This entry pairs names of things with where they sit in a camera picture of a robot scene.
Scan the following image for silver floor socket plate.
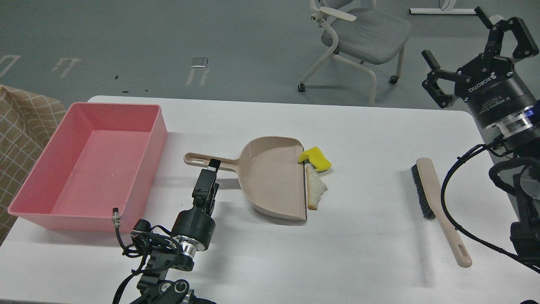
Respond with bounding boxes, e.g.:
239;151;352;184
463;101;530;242
190;57;209;68

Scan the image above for grey office chair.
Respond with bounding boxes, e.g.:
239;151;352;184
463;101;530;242
297;0;412;106

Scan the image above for yellow sponge piece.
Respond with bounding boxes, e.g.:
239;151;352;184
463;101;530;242
297;146;332;172

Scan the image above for tan checkered cloth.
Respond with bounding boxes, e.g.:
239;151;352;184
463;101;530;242
0;85;66;242

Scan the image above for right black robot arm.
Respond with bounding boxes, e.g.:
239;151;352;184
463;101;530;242
422;6;539;272

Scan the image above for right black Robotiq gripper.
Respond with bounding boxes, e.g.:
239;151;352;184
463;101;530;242
421;6;540;129

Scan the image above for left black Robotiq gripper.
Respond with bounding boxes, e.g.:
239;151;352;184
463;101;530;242
170;158;221;251

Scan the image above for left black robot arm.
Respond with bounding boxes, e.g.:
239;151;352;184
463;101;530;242
111;158;221;304

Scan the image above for beige plastic dustpan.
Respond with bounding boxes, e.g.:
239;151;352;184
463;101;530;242
184;136;307;223

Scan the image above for white desk leg base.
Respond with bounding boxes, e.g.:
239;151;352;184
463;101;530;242
408;0;476;15

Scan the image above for pink plastic bin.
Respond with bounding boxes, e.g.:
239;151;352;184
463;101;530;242
8;103;167;233

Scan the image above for white bread slice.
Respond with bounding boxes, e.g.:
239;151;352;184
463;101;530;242
305;167;328;210

